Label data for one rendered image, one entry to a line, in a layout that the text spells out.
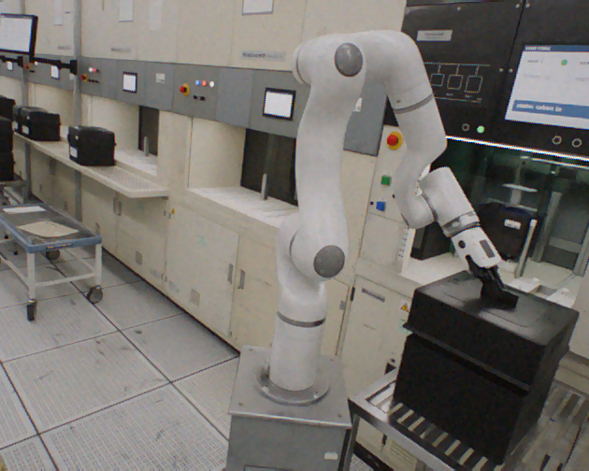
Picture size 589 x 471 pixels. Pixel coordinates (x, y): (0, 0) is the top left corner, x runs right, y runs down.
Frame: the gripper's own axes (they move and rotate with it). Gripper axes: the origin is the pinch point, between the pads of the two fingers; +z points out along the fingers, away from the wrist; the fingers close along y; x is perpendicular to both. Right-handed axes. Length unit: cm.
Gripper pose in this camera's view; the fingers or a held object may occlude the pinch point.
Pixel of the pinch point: (496, 289)
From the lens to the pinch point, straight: 111.7
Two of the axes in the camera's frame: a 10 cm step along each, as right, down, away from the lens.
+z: 3.9, 8.8, -2.6
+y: 7.1, -1.1, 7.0
